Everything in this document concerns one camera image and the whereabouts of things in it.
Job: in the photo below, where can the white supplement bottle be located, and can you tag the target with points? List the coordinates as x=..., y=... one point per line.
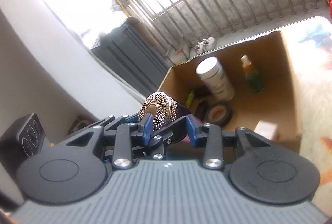
x=214, y=77

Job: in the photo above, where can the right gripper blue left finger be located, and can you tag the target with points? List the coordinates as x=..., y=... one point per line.
x=145, y=129

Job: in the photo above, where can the dark grey cabinet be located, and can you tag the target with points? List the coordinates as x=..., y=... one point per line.
x=129, y=54

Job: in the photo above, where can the green dropper bottle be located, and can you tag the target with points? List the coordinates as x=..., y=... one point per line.
x=252, y=76

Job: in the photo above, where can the brown cardboard box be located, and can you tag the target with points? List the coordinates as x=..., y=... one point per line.
x=276, y=103

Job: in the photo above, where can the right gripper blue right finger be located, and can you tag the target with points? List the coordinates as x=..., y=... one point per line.
x=193, y=130

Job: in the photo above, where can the black tape roll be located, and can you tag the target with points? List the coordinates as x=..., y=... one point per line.
x=219, y=113

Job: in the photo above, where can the red plastic bag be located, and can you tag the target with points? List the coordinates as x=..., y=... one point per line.
x=330, y=7

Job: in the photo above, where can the small white pink box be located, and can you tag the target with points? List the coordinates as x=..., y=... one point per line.
x=267, y=129

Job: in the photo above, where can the white sneakers pair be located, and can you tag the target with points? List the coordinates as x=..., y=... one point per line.
x=205, y=45

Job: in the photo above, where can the gold mesh microphone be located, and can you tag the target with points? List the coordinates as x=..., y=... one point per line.
x=164, y=111

